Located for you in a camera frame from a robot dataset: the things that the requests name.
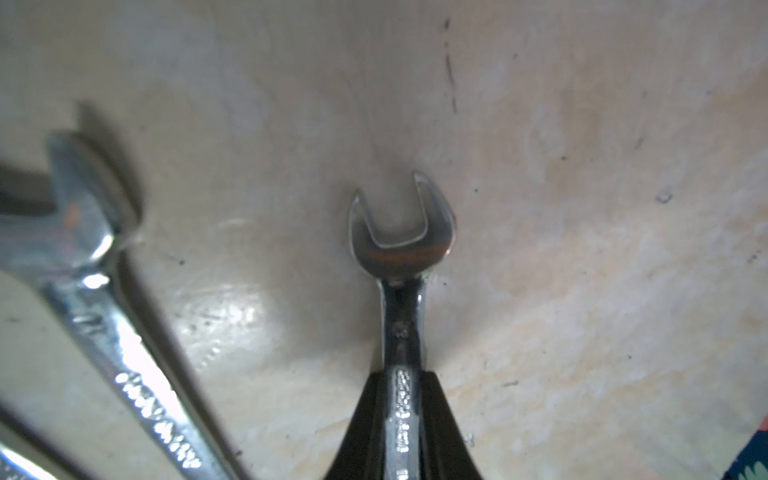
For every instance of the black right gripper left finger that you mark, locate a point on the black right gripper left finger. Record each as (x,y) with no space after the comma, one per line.
(359,456)

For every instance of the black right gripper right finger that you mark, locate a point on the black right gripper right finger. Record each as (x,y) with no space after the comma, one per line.
(444,454)

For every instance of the small silver open-end wrench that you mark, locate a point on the small silver open-end wrench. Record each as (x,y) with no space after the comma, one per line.
(23,458)

